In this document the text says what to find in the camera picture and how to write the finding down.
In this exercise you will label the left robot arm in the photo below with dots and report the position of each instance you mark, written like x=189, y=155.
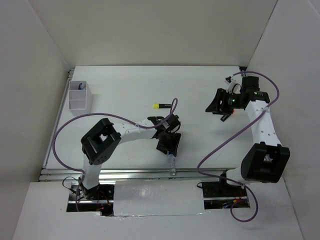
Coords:
x=100, y=142

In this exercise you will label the white foil cover sheet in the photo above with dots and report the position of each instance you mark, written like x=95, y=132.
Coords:
x=157, y=198

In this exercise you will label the orange highlighter marker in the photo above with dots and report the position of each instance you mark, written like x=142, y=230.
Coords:
x=226, y=116

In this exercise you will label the aluminium front rail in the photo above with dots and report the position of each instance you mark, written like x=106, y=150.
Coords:
x=49, y=175

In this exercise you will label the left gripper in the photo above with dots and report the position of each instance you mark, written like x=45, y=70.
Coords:
x=172, y=146

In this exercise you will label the small blue spray bottle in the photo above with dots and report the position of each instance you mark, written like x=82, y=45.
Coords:
x=171, y=163

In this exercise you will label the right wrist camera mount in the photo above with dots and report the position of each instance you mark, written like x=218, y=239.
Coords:
x=233, y=85

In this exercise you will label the white pen holder container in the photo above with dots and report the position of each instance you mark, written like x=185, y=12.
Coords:
x=79, y=101

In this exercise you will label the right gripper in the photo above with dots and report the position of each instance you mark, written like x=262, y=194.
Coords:
x=215, y=106

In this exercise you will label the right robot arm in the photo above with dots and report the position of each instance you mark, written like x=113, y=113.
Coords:
x=233, y=177

